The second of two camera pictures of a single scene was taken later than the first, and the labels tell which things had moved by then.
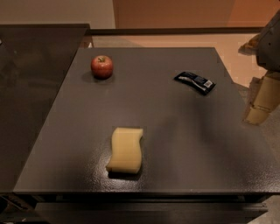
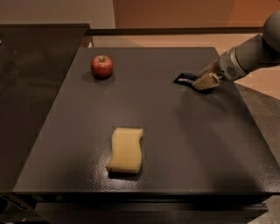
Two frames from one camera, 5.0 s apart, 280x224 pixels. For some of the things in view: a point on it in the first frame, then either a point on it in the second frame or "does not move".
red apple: x=101 y=67 does not move
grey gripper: x=269 y=46 to x=227 y=67
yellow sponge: x=126 y=150 does not move
